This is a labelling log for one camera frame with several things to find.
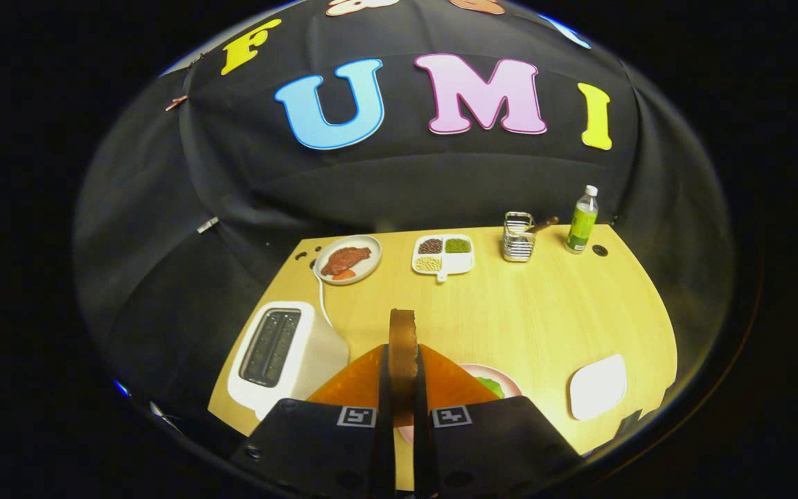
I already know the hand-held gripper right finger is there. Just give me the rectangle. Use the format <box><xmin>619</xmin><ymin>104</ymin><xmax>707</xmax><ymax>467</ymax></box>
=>
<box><xmin>413</xmin><ymin>343</ymin><xmax>583</xmax><ymax>499</ymax></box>

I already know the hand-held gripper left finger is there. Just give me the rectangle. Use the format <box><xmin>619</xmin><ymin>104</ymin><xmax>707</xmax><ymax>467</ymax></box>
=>
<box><xmin>229</xmin><ymin>343</ymin><xmax>398</xmax><ymax>499</ymax></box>

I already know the toasted bread slice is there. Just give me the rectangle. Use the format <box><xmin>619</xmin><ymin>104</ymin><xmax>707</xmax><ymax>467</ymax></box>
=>
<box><xmin>389</xmin><ymin>309</ymin><xmax>419</xmax><ymax>428</ymax></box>

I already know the pink plate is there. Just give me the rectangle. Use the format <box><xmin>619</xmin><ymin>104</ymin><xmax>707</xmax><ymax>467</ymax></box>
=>
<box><xmin>398</xmin><ymin>363</ymin><xmax>523</xmax><ymax>444</ymax></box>

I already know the white toaster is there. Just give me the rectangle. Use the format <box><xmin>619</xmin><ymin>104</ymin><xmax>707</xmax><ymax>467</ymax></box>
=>
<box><xmin>227</xmin><ymin>301</ymin><xmax>351</xmax><ymax>421</ymax></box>

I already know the square white plate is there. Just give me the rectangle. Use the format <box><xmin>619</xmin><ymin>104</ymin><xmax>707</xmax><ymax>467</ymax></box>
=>
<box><xmin>569</xmin><ymin>354</ymin><xmax>628</xmax><ymax>421</ymax></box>

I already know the white divided bean dish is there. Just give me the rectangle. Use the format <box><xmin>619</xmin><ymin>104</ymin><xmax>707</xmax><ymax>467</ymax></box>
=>
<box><xmin>411</xmin><ymin>234</ymin><xmax>476</xmax><ymax>283</ymax></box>

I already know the brown meat patty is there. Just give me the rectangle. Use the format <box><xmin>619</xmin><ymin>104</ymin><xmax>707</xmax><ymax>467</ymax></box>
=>
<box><xmin>321</xmin><ymin>246</ymin><xmax>372</xmax><ymax>277</ymax></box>

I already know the round white plate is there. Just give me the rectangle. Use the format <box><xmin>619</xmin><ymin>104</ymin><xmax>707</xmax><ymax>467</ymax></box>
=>
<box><xmin>314</xmin><ymin>235</ymin><xmax>383</xmax><ymax>286</ymax></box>

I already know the green drink bottle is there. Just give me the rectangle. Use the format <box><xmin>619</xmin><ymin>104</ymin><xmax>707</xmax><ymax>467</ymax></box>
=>
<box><xmin>565</xmin><ymin>184</ymin><xmax>599</xmax><ymax>255</ymax></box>

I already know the black backdrop cloth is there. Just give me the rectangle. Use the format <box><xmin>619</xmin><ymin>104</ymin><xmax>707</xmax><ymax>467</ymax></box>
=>
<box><xmin>73</xmin><ymin>0</ymin><xmax>736</xmax><ymax>430</ymax></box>

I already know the white toaster cable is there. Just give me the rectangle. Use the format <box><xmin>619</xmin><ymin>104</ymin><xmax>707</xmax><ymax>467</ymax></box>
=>
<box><xmin>312</xmin><ymin>267</ymin><xmax>334</xmax><ymax>328</ymax></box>

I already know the metal wire basket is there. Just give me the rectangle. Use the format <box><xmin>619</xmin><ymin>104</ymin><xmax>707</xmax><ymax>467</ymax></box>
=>
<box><xmin>502</xmin><ymin>211</ymin><xmax>537</xmax><ymax>263</ymax></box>

